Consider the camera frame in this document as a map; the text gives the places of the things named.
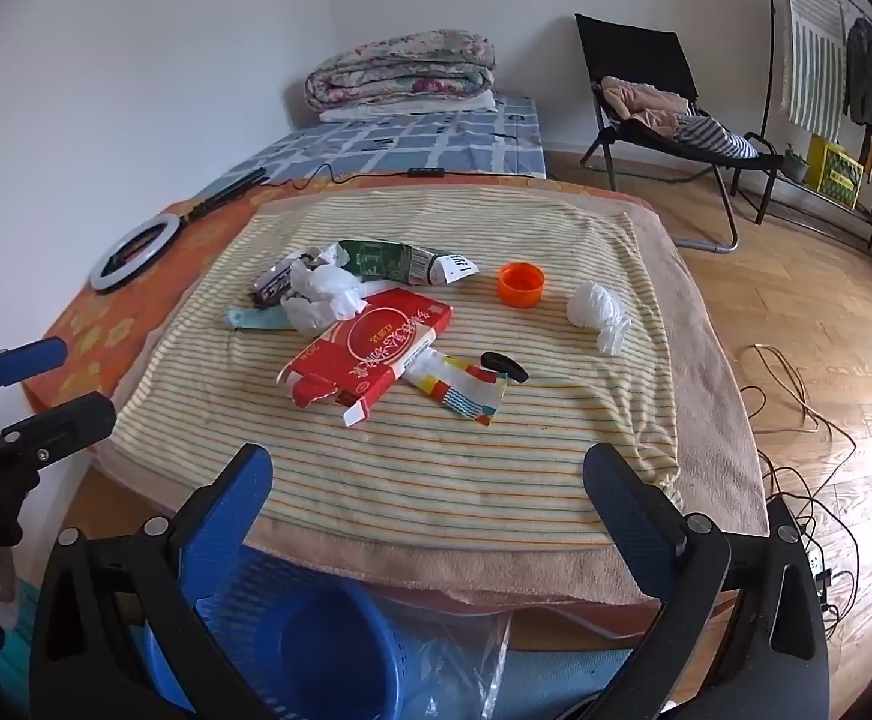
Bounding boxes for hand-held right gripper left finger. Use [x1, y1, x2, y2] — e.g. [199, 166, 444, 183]
[28, 444, 275, 720]

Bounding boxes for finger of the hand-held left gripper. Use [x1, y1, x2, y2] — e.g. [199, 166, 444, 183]
[0, 392, 118, 500]
[0, 337, 69, 428]

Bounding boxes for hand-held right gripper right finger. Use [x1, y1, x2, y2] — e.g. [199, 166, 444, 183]
[582, 442, 833, 720]

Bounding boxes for blue plastic basket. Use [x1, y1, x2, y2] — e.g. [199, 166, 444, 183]
[136, 540, 407, 720]

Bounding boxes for small black plastic piece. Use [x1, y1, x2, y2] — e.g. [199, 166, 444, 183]
[481, 351, 531, 383]

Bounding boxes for red paper box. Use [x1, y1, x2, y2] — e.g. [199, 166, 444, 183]
[277, 286, 456, 428]

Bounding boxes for colourful checked wrapper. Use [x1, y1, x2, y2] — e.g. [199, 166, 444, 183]
[403, 349, 512, 427]

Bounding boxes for white tissue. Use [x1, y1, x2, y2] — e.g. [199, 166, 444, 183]
[280, 259, 368, 337]
[565, 281, 632, 356]

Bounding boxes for dark snack wrapper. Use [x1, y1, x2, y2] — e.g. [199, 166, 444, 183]
[251, 247, 343, 308]

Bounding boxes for green milk carton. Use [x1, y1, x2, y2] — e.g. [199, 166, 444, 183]
[334, 238, 478, 287]

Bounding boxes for orange floral sheet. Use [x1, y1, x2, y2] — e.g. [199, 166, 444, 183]
[22, 174, 658, 410]

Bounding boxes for blue foam mat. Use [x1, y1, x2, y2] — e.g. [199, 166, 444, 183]
[492, 645, 636, 720]

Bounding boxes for pale silicone wristband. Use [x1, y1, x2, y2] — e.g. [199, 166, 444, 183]
[226, 306, 290, 332]

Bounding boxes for yellow striped towel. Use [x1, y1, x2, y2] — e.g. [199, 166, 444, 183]
[109, 187, 684, 548]

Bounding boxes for power strip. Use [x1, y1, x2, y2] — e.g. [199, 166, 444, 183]
[802, 529, 833, 605]

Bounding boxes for clear plastic bag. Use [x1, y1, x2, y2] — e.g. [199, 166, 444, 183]
[383, 600, 513, 720]

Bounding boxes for orange bottle cap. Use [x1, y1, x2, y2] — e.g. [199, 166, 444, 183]
[497, 261, 548, 308]

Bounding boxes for striped garment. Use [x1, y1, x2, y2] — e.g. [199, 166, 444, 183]
[672, 114, 759, 160]

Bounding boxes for blue checked bed sheet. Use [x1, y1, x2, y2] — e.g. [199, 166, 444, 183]
[214, 90, 549, 185]

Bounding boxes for yellow crate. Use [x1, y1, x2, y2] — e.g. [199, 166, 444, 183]
[805, 133, 866, 209]

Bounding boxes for pink clothes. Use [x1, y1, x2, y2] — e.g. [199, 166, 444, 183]
[601, 76, 696, 128]

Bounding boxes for folded white blanket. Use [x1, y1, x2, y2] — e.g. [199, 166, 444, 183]
[319, 90, 497, 123]

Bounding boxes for black clothes rack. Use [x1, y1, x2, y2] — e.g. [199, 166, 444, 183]
[732, 0, 872, 278]

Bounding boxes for folded floral quilt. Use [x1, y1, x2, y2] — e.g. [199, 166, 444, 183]
[304, 30, 497, 113]

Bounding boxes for black folding chair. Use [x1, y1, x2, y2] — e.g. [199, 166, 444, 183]
[574, 13, 786, 252]

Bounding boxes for hanging dark jacket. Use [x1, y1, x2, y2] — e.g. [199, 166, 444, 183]
[843, 15, 872, 155]

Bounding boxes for hanging striped cloth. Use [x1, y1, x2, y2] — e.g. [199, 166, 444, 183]
[773, 0, 849, 132]

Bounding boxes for ring light with stand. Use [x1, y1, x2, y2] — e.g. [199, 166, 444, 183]
[89, 167, 270, 295]

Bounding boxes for black floor cable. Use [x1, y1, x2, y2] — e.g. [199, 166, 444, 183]
[739, 386, 866, 616]

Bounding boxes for black cable with inline remote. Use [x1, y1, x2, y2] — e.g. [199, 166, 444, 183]
[263, 163, 448, 192]

